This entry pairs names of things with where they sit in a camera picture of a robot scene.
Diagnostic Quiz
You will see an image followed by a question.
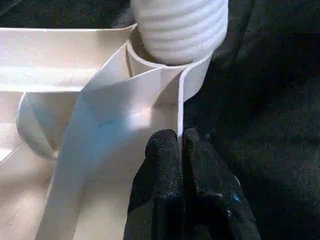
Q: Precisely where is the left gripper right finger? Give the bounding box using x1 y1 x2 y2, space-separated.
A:
182 127 261 240

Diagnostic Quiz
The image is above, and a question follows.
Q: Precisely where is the black mat cloth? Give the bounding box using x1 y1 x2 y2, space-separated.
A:
0 0 320 240

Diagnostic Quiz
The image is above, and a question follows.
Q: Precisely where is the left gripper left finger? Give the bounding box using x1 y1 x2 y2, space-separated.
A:
127 128 187 240

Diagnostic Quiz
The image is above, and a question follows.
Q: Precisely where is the white plastic table leg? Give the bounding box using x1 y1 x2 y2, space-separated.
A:
129 0 230 67

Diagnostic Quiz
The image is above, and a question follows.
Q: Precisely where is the white plastic table top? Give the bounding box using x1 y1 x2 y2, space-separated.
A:
0 23 213 240

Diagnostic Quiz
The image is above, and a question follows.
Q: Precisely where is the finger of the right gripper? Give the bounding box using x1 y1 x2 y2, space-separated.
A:
213 4 254 65

